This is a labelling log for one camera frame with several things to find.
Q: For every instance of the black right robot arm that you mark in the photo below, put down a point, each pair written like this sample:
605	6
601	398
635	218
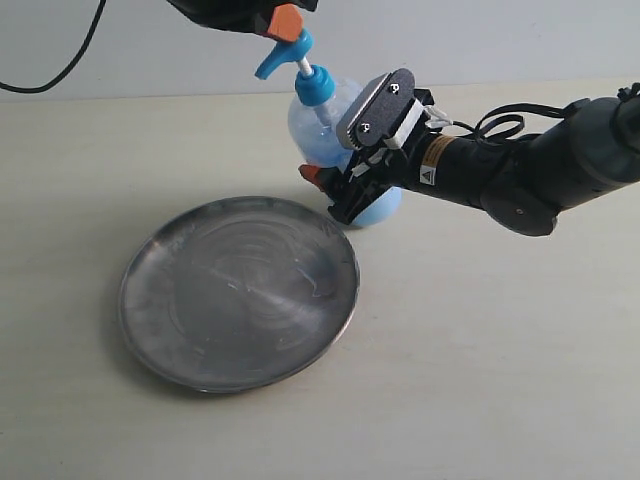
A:
522	164

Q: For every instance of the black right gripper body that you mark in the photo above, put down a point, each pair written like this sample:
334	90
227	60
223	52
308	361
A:
401	167

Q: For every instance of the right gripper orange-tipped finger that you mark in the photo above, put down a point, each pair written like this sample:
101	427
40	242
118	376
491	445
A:
354	199

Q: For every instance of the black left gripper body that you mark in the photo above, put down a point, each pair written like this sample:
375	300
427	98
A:
235	13

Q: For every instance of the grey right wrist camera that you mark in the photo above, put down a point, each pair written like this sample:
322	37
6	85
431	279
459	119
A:
385	112

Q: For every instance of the round stainless steel plate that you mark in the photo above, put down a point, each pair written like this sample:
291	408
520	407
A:
238	294

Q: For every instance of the blue lotion pump bottle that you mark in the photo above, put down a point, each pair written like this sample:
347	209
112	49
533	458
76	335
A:
321	101

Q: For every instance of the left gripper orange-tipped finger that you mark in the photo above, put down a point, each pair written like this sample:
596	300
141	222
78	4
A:
282	23

